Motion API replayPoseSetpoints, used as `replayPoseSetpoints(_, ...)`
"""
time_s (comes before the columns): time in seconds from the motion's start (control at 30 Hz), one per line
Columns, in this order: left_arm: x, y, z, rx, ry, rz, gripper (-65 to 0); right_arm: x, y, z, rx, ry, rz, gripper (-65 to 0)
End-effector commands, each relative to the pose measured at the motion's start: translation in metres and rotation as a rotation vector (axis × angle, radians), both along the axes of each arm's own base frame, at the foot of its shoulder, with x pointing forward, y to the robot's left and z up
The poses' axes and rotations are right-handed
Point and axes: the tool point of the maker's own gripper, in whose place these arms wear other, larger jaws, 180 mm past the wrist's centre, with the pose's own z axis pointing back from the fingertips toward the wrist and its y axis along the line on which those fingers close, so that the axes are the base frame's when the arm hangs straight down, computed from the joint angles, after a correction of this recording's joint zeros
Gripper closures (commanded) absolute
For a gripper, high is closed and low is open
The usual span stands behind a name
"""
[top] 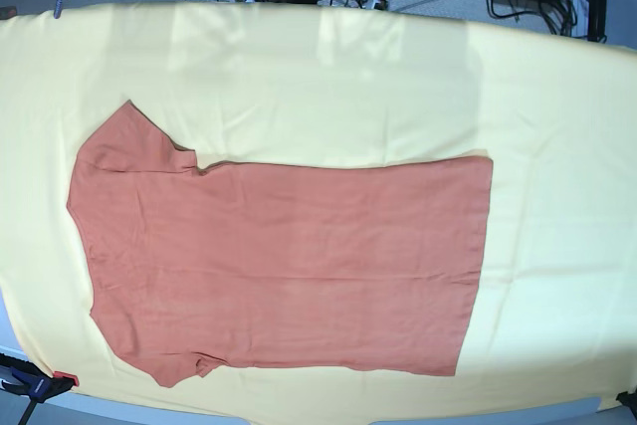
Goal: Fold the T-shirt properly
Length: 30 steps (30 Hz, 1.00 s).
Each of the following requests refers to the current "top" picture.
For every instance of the terracotta orange T-shirt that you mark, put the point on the terracotta orange T-shirt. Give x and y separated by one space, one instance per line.
276 266

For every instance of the pale yellow table cloth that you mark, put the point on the pale yellow table cloth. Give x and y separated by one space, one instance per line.
555 316

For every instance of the black clamp right corner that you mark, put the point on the black clamp right corner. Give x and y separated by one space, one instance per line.
629 400

